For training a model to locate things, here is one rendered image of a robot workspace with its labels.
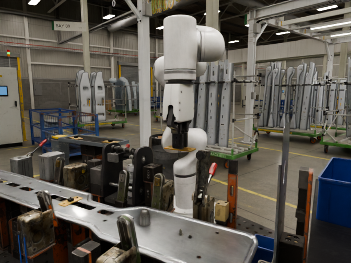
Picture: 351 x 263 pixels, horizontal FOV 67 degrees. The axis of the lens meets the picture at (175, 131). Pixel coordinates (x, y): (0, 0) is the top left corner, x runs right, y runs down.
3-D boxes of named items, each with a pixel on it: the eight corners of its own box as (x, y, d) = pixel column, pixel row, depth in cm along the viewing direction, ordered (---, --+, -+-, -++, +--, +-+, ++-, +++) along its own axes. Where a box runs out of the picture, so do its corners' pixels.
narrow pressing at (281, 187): (271, 281, 57) (281, 125, 52) (279, 252, 67) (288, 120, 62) (274, 282, 57) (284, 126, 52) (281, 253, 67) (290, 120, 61)
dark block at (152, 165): (144, 264, 108) (142, 166, 102) (153, 255, 115) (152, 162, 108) (154, 268, 106) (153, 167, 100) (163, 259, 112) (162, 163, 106)
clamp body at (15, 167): (11, 222, 143) (4, 158, 138) (31, 214, 153) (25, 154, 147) (21, 227, 138) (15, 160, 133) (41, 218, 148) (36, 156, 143)
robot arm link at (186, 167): (173, 169, 144) (171, 127, 139) (207, 168, 144) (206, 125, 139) (173, 178, 132) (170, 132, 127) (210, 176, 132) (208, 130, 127)
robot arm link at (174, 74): (174, 72, 75) (174, 83, 75) (157, 70, 67) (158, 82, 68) (201, 71, 71) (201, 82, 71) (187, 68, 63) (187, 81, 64)
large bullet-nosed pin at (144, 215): (137, 229, 81) (137, 209, 80) (143, 225, 84) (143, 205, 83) (145, 231, 80) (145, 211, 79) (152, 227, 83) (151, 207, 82)
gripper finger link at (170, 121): (174, 96, 68) (180, 111, 72) (162, 117, 64) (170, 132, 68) (178, 96, 68) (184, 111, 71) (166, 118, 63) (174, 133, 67)
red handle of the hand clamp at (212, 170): (193, 195, 87) (209, 160, 97) (195, 199, 88) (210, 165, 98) (205, 198, 85) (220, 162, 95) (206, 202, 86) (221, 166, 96)
